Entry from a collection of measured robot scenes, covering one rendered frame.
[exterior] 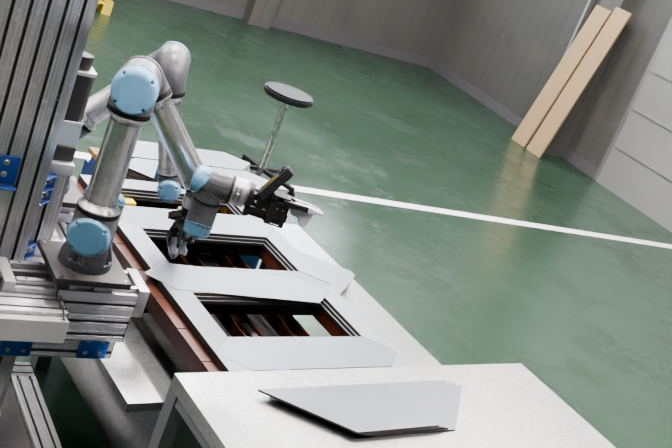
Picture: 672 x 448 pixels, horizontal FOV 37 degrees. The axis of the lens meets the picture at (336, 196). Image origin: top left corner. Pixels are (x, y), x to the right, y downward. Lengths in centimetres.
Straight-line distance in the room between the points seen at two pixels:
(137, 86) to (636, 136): 915
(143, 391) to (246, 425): 74
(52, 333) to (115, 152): 54
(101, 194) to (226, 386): 60
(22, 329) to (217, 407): 62
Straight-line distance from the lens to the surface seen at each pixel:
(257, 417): 249
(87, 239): 270
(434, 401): 285
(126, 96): 255
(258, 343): 323
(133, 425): 337
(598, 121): 1177
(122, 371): 319
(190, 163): 276
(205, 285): 347
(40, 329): 281
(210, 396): 250
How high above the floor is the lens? 236
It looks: 18 degrees down
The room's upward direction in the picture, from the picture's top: 22 degrees clockwise
